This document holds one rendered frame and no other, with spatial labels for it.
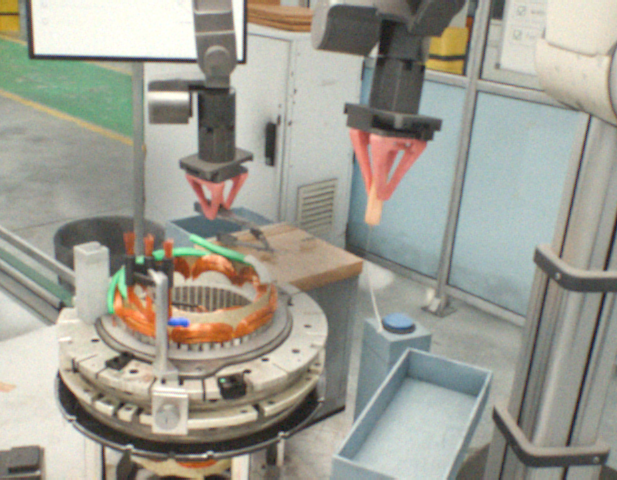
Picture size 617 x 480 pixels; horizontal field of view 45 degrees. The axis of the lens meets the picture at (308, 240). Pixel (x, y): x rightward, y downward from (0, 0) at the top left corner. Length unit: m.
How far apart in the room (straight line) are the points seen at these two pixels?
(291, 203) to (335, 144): 0.35
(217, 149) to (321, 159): 2.24
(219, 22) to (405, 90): 0.34
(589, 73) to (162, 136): 3.06
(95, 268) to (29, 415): 0.49
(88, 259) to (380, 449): 0.38
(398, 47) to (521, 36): 2.28
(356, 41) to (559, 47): 0.27
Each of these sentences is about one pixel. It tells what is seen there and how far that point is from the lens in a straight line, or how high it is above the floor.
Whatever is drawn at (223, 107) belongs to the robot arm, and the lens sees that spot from 1.09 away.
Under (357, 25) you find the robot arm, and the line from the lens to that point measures 0.79.
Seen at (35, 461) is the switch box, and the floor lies 0.84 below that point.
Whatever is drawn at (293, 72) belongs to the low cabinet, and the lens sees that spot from 3.10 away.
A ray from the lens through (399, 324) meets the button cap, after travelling 1.05.
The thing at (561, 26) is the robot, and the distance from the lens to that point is 0.94.
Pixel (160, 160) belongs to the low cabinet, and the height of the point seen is 0.48.
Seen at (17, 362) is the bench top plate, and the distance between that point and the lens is 1.48.
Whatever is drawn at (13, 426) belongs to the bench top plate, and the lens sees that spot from 1.31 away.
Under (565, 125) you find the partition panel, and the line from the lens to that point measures 3.06.
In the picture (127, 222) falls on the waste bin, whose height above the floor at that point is 0.54.
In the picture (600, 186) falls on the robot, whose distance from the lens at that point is 0.95.
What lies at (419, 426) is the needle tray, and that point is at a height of 1.02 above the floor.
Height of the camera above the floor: 1.52
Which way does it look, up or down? 21 degrees down
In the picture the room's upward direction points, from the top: 5 degrees clockwise
